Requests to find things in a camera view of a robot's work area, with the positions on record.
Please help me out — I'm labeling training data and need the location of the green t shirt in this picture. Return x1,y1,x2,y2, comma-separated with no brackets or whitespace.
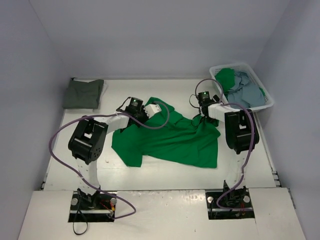
111,97,221,169
215,68,235,94

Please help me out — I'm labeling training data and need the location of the grey t shirt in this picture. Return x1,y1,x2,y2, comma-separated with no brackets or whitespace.
62,79,105,110

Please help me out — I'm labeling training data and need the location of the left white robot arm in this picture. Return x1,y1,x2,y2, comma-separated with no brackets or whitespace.
68,97,149,210

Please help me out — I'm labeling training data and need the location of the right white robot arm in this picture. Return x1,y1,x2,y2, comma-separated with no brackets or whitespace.
195,91,260,211

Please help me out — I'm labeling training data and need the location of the white laundry basket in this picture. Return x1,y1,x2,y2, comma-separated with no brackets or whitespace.
209,62,274,112

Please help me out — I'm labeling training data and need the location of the light blue t shirt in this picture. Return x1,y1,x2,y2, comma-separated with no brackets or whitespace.
225,71,265,108

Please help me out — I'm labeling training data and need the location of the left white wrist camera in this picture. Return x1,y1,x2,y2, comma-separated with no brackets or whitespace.
143,103,162,119

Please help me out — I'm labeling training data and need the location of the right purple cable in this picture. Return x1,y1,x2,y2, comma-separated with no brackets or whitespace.
194,78,257,210

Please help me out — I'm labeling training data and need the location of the purple cable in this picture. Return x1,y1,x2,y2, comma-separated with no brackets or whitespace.
48,101,171,221
194,78,257,210

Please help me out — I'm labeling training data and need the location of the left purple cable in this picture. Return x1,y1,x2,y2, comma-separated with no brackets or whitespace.
48,101,171,221

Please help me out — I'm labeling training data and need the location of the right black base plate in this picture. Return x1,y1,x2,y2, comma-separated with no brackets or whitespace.
205,190,255,220

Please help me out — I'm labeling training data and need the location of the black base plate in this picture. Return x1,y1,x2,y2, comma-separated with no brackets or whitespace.
205,190,255,220
68,192,116,223

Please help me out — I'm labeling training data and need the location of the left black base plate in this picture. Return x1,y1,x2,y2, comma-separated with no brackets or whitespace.
68,192,116,223

